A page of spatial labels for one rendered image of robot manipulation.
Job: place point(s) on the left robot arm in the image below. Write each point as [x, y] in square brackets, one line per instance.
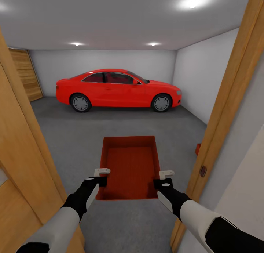
[56, 234]

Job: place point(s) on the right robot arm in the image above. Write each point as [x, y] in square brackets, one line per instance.
[214, 231]

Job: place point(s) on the garage door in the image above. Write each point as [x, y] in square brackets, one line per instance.
[26, 73]

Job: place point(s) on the storage box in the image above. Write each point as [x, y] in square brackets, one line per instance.
[133, 163]
[197, 148]

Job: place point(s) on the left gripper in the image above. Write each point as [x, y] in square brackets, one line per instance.
[102, 181]

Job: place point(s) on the car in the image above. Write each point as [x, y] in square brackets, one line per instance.
[116, 88]

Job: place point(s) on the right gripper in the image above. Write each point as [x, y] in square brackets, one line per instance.
[157, 182]

